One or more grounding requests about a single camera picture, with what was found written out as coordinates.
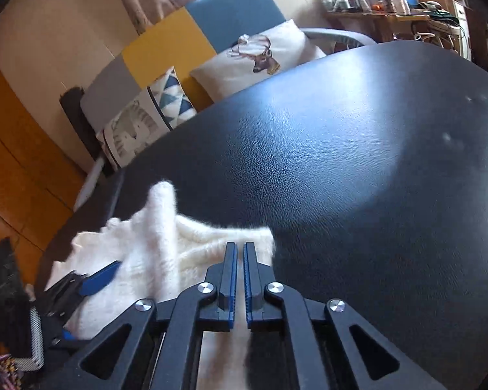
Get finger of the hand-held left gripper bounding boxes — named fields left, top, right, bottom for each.
left=79, top=261, right=122, bottom=296

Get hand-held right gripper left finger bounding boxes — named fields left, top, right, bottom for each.
left=49, top=241, right=240, bottom=390

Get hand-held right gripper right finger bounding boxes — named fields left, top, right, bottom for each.
left=243, top=241, right=446, bottom=390

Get white knit sweater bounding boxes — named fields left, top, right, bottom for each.
left=49, top=181, right=275, bottom=390

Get purple patterned cloth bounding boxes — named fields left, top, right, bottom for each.
left=0, top=355, right=19, bottom=386

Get orange wooden wardrobe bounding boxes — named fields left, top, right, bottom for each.
left=0, top=45, right=90, bottom=354

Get tiger print pillow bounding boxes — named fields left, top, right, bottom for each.
left=97, top=67, right=198, bottom=169

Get deer print pillow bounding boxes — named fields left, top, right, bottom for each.
left=190, top=19, right=326, bottom=102

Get grey yellow blue sofa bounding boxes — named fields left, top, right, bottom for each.
left=73, top=0, right=377, bottom=212

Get cluttered wooden desk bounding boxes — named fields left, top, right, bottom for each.
left=321, top=8, right=472, bottom=61

